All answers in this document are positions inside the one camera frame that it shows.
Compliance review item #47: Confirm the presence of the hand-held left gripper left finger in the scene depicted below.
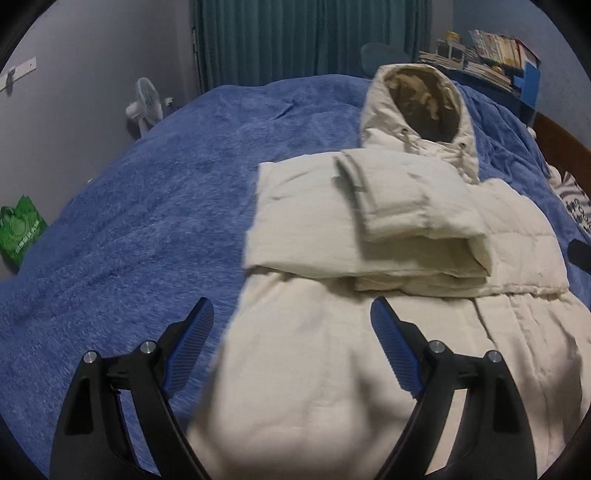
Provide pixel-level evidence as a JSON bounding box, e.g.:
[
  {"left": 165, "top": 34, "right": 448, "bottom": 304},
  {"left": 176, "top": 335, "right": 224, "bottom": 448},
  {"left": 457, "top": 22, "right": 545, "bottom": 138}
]
[{"left": 50, "top": 298, "right": 215, "bottom": 480}]

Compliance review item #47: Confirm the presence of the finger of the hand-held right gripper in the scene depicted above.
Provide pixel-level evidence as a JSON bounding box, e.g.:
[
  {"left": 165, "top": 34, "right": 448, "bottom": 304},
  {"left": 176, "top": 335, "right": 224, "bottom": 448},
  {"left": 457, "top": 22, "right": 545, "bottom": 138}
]
[{"left": 568, "top": 237, "right": 591, "bottom": 268}]

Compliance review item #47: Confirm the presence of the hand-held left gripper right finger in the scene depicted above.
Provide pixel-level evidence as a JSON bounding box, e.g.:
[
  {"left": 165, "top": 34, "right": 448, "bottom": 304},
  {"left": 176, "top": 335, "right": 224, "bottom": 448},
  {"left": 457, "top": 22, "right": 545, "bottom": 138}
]
[{"left": 370, "top": 296, "right": 539, "bottom": 480}]

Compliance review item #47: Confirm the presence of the cream hooded puffer jacket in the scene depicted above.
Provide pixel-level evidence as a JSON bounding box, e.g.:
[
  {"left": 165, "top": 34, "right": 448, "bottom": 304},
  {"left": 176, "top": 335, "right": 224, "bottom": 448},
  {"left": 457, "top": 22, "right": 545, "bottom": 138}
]
[{"left": 185, "top": 64, "right": 591, "bottom": 480}]

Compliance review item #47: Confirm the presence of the zebra print pillow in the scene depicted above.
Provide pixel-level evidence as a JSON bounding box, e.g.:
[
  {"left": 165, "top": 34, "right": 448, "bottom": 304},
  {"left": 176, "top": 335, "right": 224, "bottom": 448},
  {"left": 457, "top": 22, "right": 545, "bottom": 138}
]
[{"left": 547, "top": 164, "right": 591, "bottom": 236}]

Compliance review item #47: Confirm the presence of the brown wooden headboard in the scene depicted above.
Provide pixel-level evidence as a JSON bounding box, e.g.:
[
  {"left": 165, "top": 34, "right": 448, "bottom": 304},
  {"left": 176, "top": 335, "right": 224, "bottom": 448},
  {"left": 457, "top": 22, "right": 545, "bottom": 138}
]
[{"left": 533, "top": 112, "right": 591, "bottom": 174}]

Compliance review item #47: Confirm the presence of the blue fleece blanket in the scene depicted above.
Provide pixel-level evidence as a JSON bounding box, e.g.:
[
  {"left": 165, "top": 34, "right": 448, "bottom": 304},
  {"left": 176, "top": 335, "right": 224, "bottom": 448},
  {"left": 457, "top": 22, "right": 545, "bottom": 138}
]
[{"left": 0, "top": 73, "right": 591, "bottom": 467}]

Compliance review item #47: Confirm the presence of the blue shelf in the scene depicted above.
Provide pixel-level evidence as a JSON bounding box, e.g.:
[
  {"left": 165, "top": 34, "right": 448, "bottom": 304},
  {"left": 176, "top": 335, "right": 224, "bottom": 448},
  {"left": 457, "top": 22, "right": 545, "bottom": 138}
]
[{"left": 462, "top": 60, "right": 541, "bottom": 127}]

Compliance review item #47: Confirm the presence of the green shopping bag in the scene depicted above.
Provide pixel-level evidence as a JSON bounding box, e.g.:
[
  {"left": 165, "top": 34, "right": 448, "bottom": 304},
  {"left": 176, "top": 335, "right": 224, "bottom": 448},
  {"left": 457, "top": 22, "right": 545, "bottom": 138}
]
[{"left": 0, "top": 195, "right": 48, "bottom": 268}]

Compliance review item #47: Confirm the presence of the pile of books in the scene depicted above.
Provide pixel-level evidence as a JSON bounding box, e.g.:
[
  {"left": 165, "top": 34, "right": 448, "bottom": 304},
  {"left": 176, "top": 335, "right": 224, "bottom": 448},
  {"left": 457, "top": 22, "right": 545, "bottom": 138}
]
[{"left": 418, "top": 28, "right": 541, "bottom": 88}]

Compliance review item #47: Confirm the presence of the white standing fan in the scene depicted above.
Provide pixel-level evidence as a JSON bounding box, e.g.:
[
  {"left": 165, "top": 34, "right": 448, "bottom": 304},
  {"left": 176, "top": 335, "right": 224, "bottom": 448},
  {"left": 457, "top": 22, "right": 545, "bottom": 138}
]
[{"left": 126, "top": 78, "right": 166, "bottom": 138}]

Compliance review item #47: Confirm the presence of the green curtain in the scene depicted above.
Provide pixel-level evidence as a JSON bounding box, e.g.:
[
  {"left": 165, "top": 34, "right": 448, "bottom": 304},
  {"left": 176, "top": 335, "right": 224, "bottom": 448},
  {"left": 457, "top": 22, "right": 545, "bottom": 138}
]
[{"left": 190, "top": 0, "right": 432, "bottom": 90}]

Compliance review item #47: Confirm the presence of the white wall hook rack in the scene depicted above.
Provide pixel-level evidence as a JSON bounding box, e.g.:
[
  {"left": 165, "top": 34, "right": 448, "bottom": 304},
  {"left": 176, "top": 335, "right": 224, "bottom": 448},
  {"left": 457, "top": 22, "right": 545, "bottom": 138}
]
[{"left": 0, "top": 56, "right": 38, "bottom": 93}]

